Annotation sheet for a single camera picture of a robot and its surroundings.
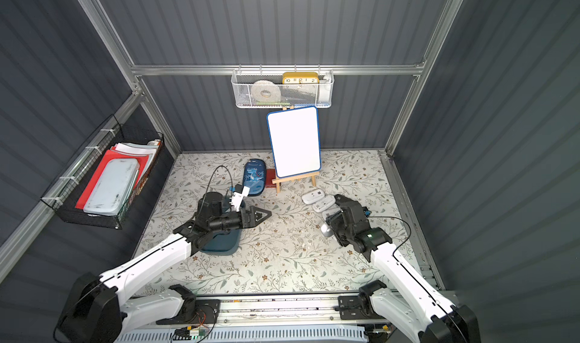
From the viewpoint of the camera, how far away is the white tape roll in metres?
0.84

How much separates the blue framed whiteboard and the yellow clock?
10cm

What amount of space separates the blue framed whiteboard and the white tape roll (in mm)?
67

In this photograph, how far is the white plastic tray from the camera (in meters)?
0.64

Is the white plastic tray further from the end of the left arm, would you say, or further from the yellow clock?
the yellow clock

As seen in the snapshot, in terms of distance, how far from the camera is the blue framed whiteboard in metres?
0.90
